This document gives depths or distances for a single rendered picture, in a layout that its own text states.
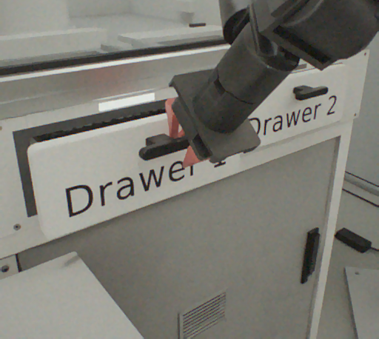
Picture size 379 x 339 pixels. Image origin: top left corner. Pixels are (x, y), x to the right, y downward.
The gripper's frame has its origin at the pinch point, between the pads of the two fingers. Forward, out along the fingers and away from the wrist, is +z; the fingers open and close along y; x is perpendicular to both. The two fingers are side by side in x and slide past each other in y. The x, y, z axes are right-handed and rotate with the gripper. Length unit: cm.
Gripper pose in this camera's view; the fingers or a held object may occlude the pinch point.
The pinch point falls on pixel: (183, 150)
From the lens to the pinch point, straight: 51.4
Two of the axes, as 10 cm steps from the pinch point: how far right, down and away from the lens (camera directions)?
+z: -4.0, 4.8, 7.8
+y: -4.5, -8.5, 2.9
